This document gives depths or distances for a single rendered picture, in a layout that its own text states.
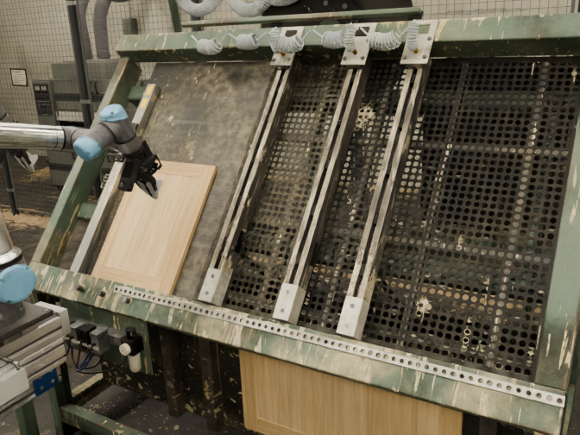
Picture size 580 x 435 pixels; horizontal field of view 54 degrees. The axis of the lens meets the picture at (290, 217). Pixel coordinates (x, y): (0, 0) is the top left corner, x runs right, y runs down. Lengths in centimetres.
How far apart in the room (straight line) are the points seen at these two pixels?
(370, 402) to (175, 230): 101
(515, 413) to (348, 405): 72
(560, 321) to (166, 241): 148
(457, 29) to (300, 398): 150
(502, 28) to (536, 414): 126
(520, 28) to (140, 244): 166
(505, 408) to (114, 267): 160
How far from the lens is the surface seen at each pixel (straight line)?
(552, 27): 217
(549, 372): 174
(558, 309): 178
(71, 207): 285
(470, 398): 175
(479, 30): 221
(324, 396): 227
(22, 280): 177
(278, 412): 244
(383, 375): 181
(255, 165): 223
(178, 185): 248
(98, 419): 293
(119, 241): 255
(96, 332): 238
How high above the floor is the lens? 183
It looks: 18 degrees down
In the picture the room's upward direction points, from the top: 2 degrees counter-clockwise
